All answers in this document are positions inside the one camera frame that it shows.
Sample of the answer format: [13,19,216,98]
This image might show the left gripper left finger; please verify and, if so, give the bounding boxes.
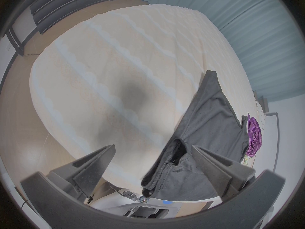
[49,144,116,198]

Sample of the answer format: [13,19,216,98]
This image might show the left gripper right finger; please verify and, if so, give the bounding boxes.
[191,145,257,198]

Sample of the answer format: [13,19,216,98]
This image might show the black T-shirt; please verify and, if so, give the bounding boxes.
[141,70,251,201]

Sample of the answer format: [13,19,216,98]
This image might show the bed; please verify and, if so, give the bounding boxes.
[29,3,279,200]

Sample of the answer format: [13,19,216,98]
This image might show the purple satin garment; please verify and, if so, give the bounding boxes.
[245,113,263,157]

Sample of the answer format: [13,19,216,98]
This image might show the white printed pillow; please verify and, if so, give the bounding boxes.
[255,99,266,128]

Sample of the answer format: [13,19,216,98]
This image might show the grey bedside table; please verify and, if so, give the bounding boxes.
[253,90,269,113]

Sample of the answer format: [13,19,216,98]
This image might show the black chest of drawers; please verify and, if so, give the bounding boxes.
[29,0,112,34]

